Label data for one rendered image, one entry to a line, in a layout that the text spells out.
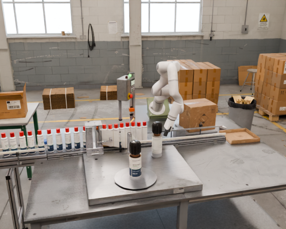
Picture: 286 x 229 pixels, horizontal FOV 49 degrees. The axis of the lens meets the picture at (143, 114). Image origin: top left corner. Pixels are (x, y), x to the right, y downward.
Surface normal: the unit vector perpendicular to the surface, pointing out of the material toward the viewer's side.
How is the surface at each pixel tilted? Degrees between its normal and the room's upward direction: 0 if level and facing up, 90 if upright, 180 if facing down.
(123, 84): 90
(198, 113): 90
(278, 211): 0
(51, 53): 90
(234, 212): 1
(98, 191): 0
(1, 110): 90
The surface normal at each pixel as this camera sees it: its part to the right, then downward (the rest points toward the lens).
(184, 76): 0.17, 0.33
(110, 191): 0.00, -0.94
